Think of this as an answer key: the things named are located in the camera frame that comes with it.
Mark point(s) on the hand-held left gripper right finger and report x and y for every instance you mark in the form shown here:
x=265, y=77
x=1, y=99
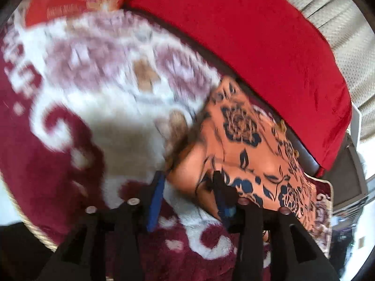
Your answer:
x=223, y=202

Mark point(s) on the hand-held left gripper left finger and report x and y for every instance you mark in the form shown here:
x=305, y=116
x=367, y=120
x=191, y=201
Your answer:
x=155, y=202

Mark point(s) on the orange floral garment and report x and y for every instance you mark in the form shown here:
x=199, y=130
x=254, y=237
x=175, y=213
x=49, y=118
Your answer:
x=249, y=152

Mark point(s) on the maroon floral blanket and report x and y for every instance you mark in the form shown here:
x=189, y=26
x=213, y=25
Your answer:
x=44, y=152

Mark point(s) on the red velvet cushion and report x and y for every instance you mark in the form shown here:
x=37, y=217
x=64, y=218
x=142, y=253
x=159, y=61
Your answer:
x=249, y=35

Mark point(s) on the beige curtain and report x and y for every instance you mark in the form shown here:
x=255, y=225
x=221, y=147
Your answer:
x=351, y=64

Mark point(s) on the red gold-printed pillow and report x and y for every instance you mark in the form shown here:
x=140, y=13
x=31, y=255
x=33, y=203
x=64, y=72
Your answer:
x=73, y=0

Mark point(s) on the white furniture frame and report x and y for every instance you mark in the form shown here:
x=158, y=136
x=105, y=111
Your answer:
x=356, y=123

